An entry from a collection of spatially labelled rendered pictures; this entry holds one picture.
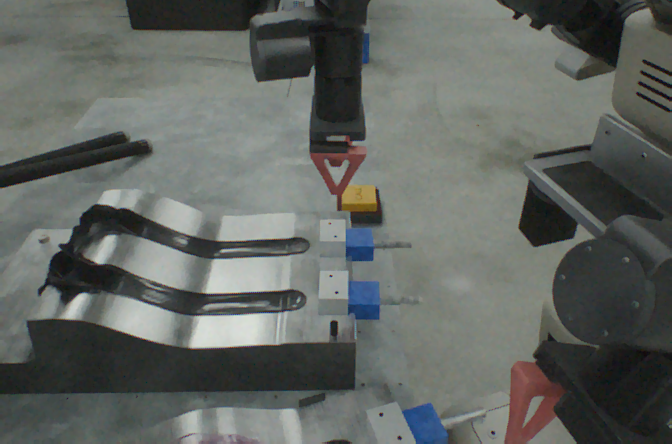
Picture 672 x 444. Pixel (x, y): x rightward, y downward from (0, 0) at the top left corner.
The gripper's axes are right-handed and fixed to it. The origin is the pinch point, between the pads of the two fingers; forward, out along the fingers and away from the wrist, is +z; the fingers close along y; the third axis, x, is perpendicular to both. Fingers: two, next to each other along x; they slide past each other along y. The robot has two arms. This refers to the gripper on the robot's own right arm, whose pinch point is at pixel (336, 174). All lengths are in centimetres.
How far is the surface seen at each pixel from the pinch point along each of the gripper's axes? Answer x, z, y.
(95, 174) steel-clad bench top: -48, 22, -34
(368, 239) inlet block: 4.7, 10.6, 0.4
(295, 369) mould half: -5.0, 17.0, 17.5
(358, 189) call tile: 4.5, 17.2, -22.3
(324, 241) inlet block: -1.6, 9.5, 2.2
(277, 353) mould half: -7.1, 14.1, 17.5
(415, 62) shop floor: 60, 99, -301
